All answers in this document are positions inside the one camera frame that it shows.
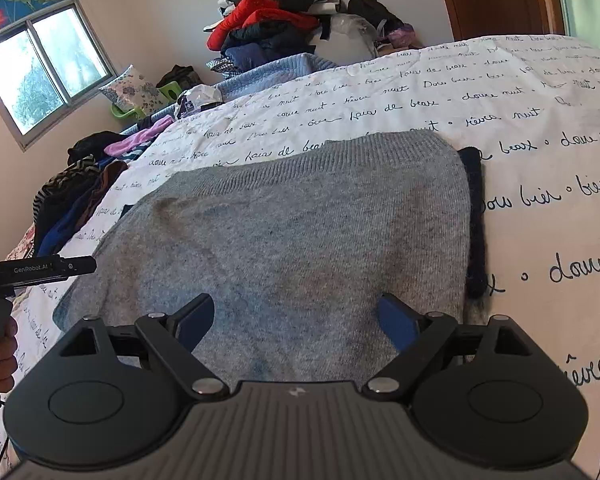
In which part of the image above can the green plastic chair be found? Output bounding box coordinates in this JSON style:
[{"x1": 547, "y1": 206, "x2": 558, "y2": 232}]
[{"x1": 110, "y1": 81, "x2": 182, "y2": 119}]

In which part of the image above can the light blue knit blanket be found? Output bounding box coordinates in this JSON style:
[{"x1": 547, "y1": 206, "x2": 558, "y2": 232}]
[{"x1": 121, "y1": 53, "x2": 338, "y2": 136}]

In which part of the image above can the window with aluminium frame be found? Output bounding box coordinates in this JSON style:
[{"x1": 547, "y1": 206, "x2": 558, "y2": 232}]
[{"x1": 0, "y1": 0, "x2": 116, "y2": 151}]

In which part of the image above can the red and navy clothes heap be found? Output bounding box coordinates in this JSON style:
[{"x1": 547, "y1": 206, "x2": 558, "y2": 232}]
[{"x1": 204, "y1": 0, "x2": 422, "y2": 79}]

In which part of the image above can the white bedspread with blue script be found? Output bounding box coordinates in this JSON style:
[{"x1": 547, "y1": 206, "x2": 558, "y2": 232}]
[{"x1": 0, "y1": 35, "x2": 600, "y2": 479}]

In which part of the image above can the grey knit sweater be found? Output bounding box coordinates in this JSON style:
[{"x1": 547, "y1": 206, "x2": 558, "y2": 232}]
[{"x1": 53, "y1": 130, "x2": 486, "y2": 384}]

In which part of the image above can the pile of dark folded clothes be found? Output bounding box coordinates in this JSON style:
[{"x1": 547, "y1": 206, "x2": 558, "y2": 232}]
[{"x1": 32, "y1": 130, "x2": 125, "y2": 256}]

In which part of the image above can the floral patterned pillow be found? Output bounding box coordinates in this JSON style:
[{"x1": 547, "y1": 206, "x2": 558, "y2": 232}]
[{"x1": 99, "y1": 65, "x2": 169, "y2": 116}]

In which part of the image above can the pink purple garment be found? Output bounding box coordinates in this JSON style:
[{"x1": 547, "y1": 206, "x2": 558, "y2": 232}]
[{"x1": 104, "y1": 115, "x2": 174, "y2": 157}]

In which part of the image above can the person's left hand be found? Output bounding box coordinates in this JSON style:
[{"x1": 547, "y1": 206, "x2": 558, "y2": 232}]
[{"x1": 0, "y1": 318, "x2": 18, "y2": 393}]

